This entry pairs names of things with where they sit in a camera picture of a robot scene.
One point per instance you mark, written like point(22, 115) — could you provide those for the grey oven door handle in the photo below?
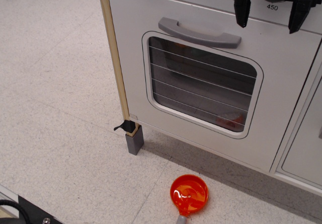
point(224, 40)

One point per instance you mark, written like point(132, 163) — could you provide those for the white oven door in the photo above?
point(201, 83)

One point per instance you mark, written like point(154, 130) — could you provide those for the grey temperature knob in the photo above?
point(275, 1)

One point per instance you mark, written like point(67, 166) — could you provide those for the white toy kitchen cabinet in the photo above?
point(276, 15)

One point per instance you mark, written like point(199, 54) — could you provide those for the white right cabinet door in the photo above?
point(301, 159)

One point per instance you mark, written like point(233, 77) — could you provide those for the black tape strip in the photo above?
point(127, 126)

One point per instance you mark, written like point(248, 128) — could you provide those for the grey plastic foot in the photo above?
point(136, 142)

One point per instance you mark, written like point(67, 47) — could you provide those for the orange toy frying pan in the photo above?
point(189, 193)

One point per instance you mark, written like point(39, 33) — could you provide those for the light wooden side post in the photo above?
point(106, 9)

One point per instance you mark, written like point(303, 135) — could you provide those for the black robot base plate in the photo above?
point(36, 214)

